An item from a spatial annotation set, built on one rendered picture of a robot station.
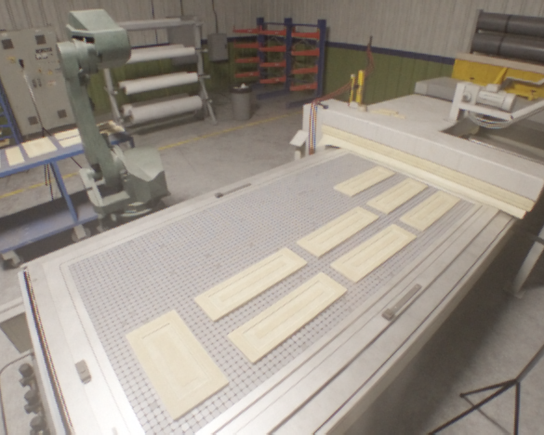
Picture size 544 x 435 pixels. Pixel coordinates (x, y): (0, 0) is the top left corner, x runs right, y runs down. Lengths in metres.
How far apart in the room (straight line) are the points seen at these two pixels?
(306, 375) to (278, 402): 0.16
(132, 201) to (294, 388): 1.92
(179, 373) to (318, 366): 0.59
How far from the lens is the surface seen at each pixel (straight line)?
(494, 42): 6.56
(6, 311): 2.60
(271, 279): 1.84
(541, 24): 6.46
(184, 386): 1.49
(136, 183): 2.69
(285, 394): 1.46
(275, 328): 1.61
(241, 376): 1.50
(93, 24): 2.72
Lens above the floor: 2.17
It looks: 34 degrees down
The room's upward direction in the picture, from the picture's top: straight up
